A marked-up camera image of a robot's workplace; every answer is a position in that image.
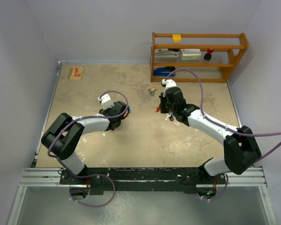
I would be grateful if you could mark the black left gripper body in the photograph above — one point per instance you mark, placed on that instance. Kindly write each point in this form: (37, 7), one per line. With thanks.
(118, 124)

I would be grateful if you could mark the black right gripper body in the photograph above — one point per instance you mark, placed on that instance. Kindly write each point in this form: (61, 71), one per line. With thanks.
(165, 107)

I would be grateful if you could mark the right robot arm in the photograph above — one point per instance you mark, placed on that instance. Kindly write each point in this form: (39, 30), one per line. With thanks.
(240, 148)

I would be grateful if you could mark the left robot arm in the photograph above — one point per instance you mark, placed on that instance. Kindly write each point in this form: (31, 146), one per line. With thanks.
(62, 137)

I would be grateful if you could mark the blue stapler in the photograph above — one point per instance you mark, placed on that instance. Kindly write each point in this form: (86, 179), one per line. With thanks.
(163, 71)

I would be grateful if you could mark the wooden shelf rack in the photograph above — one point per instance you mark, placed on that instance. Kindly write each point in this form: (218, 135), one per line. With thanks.
(221, 51)

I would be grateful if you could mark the white stapler on shelf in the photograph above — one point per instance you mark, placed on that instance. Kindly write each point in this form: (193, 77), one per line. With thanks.
(167, 53)

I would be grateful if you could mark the orange spiral notebook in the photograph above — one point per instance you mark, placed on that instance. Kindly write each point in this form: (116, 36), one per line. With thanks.
(75, 73)

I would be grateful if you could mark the white staples box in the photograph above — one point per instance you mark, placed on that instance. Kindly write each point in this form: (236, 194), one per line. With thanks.
(190, 54)

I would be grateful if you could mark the red black stamp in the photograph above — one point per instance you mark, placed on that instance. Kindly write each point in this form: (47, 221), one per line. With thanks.
(208, 55)

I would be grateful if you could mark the yellow box on shelf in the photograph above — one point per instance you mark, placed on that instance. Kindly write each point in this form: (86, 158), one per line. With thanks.
(176, 38)

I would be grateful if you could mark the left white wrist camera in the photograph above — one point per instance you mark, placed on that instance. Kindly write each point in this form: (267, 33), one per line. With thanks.
(105, 101)

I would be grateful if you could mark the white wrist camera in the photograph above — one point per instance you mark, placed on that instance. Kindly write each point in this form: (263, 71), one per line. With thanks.
(105, 101)
(169, 83)

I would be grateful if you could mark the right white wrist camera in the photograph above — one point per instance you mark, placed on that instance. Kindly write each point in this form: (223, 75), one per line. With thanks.
(169, 83)

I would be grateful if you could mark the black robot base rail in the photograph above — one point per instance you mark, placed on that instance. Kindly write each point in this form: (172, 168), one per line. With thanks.
(99, 189)

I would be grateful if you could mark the aluminium frame rail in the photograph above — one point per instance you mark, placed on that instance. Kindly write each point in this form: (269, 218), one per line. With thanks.
(51, 177)

